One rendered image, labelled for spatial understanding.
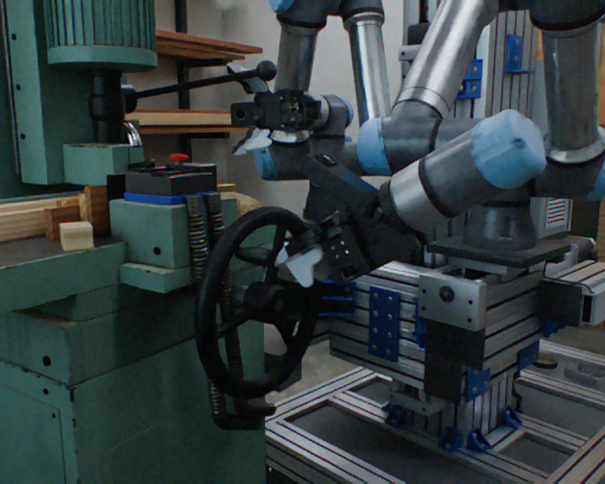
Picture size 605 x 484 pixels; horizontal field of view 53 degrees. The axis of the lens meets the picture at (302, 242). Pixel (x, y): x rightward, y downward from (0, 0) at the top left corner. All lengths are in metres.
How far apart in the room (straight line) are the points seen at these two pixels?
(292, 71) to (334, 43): 3.11
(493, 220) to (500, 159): 0.68
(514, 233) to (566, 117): 0.27
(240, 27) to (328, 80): 0.89
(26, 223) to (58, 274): 0.17
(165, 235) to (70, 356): 0.21
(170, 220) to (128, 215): 0.09
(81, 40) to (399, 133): 0.53
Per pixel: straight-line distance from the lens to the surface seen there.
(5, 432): 1.12
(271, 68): 1.03
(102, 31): 1.04
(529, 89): 1.72
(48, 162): 1.15
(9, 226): 1.01
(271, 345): 1.27
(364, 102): 1.36
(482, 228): 1.30
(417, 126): 0.77
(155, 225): 0.88
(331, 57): 4.55
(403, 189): 0.67
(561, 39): 1.09
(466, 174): 0.64
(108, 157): 1.06
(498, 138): 0.63
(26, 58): 1.17
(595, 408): 2.13
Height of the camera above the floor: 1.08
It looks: 11 degrees down
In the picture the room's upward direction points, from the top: straight up
